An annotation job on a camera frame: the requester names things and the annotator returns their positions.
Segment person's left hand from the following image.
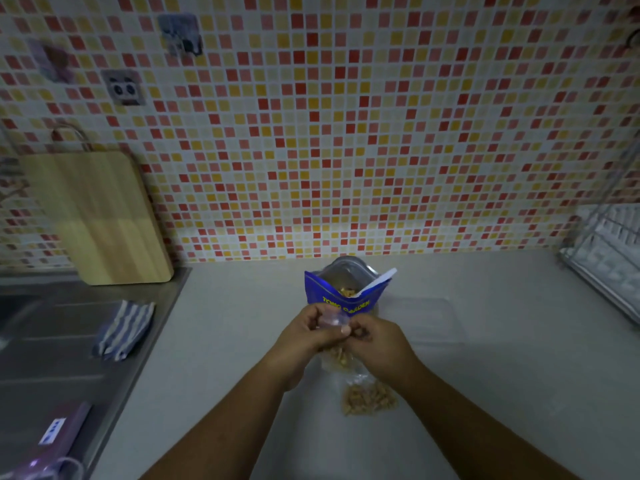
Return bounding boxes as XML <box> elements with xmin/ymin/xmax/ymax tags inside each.
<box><xmin>271</xmin><ymin>302</ymin><xmax>352</xmax><ymax>391</ymax></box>

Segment person's right hand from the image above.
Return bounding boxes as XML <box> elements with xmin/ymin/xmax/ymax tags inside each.
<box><xmin>342</xmin><ymin>313</ymin><xmax>427</xmax><ymax>391</ymax></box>

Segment clear plastic zip bag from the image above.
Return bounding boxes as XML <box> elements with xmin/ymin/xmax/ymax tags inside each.
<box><xmin>316</xmin><ymin>304</ymin><xmax>401</xmax><ymax>418</ymax></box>

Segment person's right forearm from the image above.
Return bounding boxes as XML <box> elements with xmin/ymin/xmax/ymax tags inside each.
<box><xmin>400</xmin><ymin>364</ymin><xmax>583</xmax><ymax>480</ymax></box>

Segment person's left forearm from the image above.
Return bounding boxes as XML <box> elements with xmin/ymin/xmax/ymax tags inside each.
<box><xmin>137</xmin><ymin>367</ymin><xmax>301</xmax><ymax>480</ymax></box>

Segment blue foil snack pouch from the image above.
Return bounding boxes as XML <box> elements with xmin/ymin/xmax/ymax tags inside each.
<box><xmin>303</xmin><ymin>255</ymin><xmax>399</xmax><ymax>321</ymax></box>

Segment roasted nuts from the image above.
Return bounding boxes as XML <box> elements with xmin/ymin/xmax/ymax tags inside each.
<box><xmin>341</xmin><ymin>382</ymin><xmax>399</xmax><ymax>417</ymax></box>

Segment clear flat plastic bag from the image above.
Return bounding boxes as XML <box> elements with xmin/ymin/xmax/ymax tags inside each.
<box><xmin>374</xmin><ymin>297</ymin><xmax>468</xmax><ymax>356</ymax></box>

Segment blue striped cloth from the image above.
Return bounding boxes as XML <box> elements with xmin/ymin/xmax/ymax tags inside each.
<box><xmin>91</xmin><ymin>299</ymin><xmax>157</xmax><ymax>363</ymax></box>

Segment wooden cutting board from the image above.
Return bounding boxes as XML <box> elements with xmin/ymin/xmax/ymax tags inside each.
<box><xmin>19</xmin><ymin>150</ymin><xmax>175</xmax><ymax>287</ymax></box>

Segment metal dish rack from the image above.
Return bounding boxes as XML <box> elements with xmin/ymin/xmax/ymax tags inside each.
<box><xmin>556</xmin><ymin>139</ymin><xmax>640</xmax><ymax>329</ymax></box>

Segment stainless steel sink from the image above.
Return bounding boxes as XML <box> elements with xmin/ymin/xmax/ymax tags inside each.
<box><xmin>0</xmin><ymin>267</ymin><xmax>193</xmax><ymax>480</ymax></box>

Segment purple box with label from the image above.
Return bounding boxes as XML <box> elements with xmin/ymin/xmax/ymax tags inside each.
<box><xmin>0</xmin><ymin>401</ymin><xmax>94</xmax><ymax>480</ymax></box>

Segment metal hanging loop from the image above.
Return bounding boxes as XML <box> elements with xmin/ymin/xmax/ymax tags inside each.
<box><xmin>51</xmin><ymin>123</ymin><xmax>93</xmax><ymax>153</ymax></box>

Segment white cable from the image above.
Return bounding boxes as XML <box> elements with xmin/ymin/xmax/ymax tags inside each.
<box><xmin>27</xmin><ymin>456</ymin><xmax>87</xmax><ymax>480</ymax></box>

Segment white wall socket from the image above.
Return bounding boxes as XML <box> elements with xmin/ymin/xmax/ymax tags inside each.
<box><xmin>101</xmin><ymin>69</ymin><xmax>147</xmax><ymax>107</ymax></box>

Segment grey wall hook pad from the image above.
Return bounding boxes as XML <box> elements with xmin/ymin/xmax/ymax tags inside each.
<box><xmin>158</xmin><ymin>13</ymin><xmax>204</xmax><ymax>57</ymax></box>

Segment clear wall hook pad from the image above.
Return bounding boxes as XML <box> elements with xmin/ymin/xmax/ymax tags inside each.
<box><xmin>26</xmin><ymin>39</ymin><xmax>72</xmax><ymax>84</ymax></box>

